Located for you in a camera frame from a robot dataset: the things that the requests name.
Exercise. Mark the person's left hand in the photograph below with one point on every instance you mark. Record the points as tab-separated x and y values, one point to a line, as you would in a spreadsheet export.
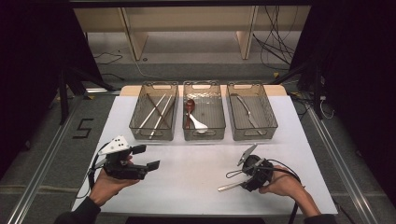
107	188

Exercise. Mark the smoky clear plastic bin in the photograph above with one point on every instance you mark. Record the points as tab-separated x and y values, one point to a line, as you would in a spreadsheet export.
137	121
264	113
214	113

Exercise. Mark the white ceramic spoon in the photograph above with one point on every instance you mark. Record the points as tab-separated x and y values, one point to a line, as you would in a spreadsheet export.
200	126

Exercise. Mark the brown wooden spoon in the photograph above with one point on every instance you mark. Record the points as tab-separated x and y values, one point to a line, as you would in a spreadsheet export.
190	105

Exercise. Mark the aluminium floor rail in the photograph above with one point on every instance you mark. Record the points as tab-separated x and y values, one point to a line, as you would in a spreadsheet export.
342	165
40	174

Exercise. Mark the person's right hand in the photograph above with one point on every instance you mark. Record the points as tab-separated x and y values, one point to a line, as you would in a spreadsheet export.
281	183

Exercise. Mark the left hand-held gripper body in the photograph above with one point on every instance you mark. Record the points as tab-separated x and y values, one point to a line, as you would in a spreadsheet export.
124	169

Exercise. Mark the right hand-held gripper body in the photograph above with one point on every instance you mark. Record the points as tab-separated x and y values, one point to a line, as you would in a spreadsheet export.
260	174

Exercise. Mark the beige wooden desk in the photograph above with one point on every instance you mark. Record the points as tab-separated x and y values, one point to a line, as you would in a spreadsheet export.
186	18

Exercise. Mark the black tripod stand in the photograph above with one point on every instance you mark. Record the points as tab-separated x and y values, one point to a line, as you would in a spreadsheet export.
63	93
316	87

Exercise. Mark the dark curtain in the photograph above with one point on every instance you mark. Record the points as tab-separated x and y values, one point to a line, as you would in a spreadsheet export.
31	77
358	77

